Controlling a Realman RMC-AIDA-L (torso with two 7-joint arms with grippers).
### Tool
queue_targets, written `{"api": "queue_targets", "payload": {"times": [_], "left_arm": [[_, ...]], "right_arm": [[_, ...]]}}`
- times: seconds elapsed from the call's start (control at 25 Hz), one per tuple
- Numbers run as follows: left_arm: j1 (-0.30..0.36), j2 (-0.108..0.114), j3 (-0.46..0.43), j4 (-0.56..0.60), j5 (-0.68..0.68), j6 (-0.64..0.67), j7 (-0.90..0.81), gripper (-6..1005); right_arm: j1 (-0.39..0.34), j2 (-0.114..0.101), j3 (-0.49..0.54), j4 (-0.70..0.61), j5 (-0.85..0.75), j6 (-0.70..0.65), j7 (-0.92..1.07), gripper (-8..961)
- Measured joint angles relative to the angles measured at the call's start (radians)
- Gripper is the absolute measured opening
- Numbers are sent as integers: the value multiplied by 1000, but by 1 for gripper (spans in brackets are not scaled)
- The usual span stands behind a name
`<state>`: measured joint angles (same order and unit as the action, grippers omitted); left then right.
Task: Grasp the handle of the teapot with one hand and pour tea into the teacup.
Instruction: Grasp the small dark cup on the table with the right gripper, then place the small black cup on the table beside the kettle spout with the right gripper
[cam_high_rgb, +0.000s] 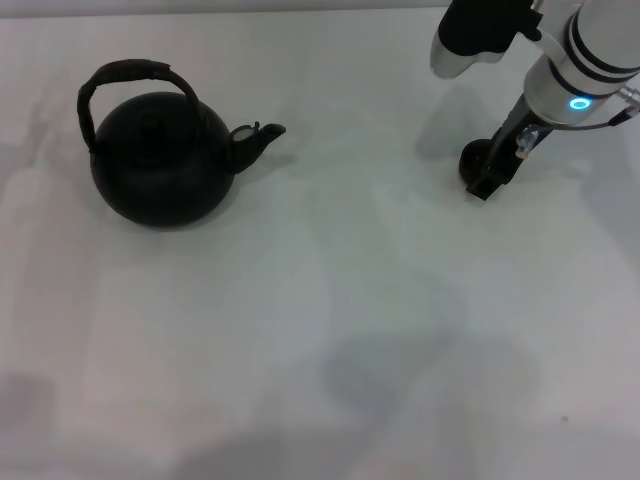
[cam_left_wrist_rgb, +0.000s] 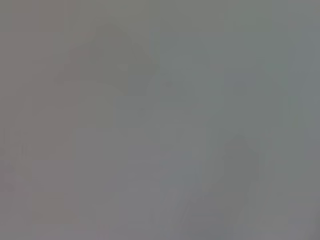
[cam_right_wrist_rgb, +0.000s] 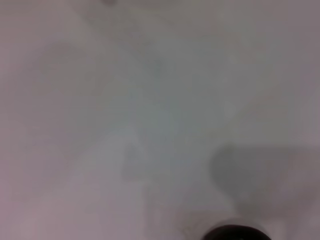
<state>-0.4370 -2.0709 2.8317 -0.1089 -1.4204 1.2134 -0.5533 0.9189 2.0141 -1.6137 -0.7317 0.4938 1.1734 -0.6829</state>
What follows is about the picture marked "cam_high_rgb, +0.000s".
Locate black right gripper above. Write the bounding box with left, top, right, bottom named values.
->
left=466, top=92, right=557, bottom=202

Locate small dark teacup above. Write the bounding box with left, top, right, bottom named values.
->
left=459, top=140, right=497, bottom=184

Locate black round teapot with handle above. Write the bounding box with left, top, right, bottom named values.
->
left=76, top=58, right=287, bottom=230

